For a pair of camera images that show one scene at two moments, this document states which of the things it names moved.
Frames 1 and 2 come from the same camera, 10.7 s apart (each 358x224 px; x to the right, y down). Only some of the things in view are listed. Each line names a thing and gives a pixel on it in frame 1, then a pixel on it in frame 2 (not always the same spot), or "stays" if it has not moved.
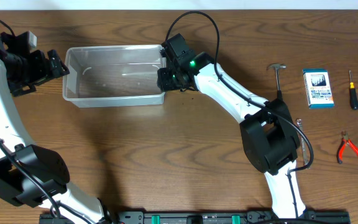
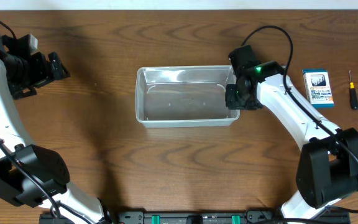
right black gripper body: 166,78 → 232,101
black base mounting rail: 232,216 stays
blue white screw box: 318,88 stays
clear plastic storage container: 114,76 → 191,96
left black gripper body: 46,66 stays
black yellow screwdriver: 353,101 stays
